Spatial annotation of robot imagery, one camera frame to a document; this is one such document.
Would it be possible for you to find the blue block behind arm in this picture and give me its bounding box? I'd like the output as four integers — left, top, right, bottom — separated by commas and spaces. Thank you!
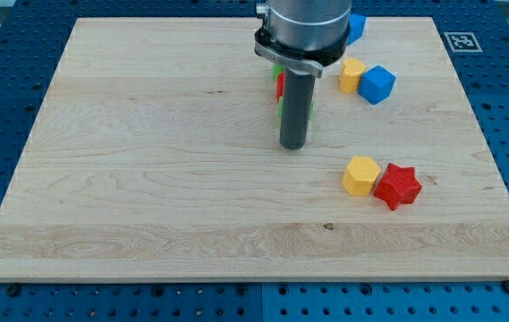
347, 13, 367, 46

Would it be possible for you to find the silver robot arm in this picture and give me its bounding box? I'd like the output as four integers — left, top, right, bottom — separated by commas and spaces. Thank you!
254, 0, 352, 78

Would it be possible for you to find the red star block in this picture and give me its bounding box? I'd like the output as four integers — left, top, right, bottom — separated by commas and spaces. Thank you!
374, 163, 422, 210

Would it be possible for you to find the green block behind tool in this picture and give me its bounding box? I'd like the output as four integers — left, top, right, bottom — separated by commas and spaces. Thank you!
277, 96, 315, 120

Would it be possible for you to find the red block behind tool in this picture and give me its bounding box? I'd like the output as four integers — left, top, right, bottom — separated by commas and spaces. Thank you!
276, 71, 285, 102

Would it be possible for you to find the green block upper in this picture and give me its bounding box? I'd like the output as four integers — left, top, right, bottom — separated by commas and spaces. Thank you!
273, 64, 284, 81

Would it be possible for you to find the light wooden board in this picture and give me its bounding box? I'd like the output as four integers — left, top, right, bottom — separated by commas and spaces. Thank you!
0, 17, 509, 283

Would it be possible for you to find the yellow hexagon block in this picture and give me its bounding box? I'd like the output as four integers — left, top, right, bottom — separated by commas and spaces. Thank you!
342, 156, 381, 196

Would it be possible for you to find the yellow heart block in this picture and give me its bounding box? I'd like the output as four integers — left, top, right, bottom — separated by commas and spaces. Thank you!
338, 57, 367, 94

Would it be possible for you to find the blue cube block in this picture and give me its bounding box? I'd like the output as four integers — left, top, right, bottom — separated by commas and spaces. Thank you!
358, 65, 396, 105

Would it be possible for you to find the white fiducial marker tag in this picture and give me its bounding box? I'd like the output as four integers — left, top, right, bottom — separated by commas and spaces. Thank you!
444, 31, 482, 53

